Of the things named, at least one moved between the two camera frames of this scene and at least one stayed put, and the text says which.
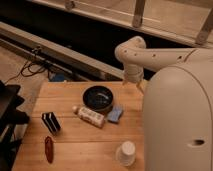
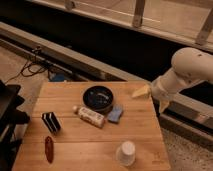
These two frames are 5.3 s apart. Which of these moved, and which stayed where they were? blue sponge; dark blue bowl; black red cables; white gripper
Moved: white gripper
Stayed: dark blue bowl; black red cables; blue sponge
